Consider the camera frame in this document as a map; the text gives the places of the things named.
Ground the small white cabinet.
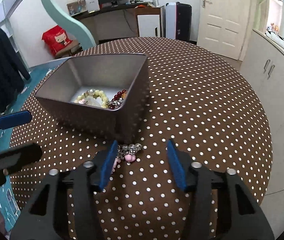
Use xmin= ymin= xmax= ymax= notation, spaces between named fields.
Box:
xmin=134 ymin=7 xmax=163 ymax=37

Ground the long white cabinet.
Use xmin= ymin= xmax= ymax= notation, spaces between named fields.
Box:
xmin=240 ymin=29 xmax=284 ymax=238

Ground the teal curved bunk frame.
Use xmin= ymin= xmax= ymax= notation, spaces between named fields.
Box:
xmin=0 ymin=0 xmax=97 ymax=47

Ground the white jade pendant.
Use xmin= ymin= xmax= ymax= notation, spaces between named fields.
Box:
xmin=85 ymin=97 xmax=101 ymax=107

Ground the grey metal tin box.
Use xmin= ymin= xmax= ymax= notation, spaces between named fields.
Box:
xmin=35 ymin=53 xmax=150 ymax=144

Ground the dark red bead bracelet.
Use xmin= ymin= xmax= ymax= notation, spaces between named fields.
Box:
xmin=108 ymin=89 xmax=128 ymax=110

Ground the red cat cushion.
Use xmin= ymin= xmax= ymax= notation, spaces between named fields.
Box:
xmin=42 ymin=25 xmax=72 ymax=56

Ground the dark wooden desk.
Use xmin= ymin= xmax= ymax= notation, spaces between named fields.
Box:
xmin=71 ymin=2 xmax=152 ymax=21

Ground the cream bead bracelet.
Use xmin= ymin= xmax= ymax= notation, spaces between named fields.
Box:
xmin=74 ymin=88 xmax=110 ymax=109

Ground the wooden stool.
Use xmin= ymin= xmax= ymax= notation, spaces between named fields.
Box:
xmin=55 ymin=40 xmax=83 ymax=59

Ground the white panel door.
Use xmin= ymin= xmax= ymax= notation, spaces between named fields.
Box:
xmin=197 ymin=0 xmax=250 ymax=60

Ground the black and white suitcase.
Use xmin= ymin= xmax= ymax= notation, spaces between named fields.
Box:
xmin=165 ymin=2 xmax=192 ymax=42

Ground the brown polka dot tablecloth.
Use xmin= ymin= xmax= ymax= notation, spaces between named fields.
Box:
xmin=10 ymin=37 xmax=273 ymax=239

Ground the blue candy print bedsheet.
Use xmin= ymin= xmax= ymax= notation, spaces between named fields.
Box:
xmin=0 ymin=64 xmax=55 ymax=232

